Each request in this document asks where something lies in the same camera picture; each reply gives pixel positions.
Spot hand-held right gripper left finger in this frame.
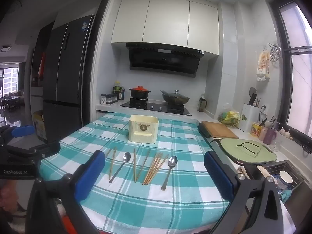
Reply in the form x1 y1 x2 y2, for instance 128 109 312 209
24 150 106 234

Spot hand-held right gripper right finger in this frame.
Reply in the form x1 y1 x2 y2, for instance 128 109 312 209
203 150 296 234

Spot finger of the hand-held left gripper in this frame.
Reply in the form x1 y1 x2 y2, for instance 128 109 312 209
7 141 61 163
0 125 35 149

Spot metal spoon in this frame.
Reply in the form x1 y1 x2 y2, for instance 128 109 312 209
160 155 178 191
109 152 131 184

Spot cream utensil holder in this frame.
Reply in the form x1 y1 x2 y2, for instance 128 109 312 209
128 114 159 147

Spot person's left hand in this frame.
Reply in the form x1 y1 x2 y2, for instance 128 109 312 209
0 180 16 223

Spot cardboard box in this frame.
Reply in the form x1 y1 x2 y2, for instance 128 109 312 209
33 110 48 142

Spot dark dining table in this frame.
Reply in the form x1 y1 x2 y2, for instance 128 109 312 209
1 95 15 109

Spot wooden cutting board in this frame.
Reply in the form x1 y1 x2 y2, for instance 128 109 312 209
201 121 239 139

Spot teal checkered tablecloth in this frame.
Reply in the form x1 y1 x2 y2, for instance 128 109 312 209
39 112 234 234

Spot yellow printed mug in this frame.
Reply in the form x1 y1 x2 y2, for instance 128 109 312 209
251 122 263 137

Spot clear bag yellow green contents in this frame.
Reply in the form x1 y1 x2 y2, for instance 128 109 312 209
218 110 242 128

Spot pink cup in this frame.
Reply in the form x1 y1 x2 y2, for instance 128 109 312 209
259 126 269 141

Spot purple bottle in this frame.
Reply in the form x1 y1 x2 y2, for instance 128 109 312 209
263 126 277 145

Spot white knife block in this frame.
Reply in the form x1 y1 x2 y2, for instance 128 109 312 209
241 103 262 132

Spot dark refrigerator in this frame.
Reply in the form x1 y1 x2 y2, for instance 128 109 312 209
42 15 95 143

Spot white bowl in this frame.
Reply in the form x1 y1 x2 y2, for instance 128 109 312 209
278 171 293 184

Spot red hanging cloth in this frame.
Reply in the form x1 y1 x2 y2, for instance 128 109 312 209
38 52 46 80

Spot dark glass kettle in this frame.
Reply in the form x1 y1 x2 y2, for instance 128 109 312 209
197 97 207 113

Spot wok with glass lid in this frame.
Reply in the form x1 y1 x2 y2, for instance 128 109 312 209
160 89 190 105

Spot black gas cooktop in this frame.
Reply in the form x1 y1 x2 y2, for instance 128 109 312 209
120 99 192 116

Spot black clay pot orange lid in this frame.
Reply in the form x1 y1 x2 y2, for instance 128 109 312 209
129 86 151 100

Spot hanging printed bag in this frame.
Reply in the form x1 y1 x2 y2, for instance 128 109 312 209
256 50 271 81

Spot kitchen window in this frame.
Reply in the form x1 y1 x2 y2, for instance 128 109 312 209
265 0 312 140

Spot black range hood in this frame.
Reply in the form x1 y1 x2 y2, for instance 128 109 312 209
125 43 205 78

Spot metal steaming rack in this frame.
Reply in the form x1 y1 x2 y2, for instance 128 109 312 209
267 43 283 63

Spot white wall cabinet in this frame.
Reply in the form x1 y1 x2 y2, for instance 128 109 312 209
111 0 220 55

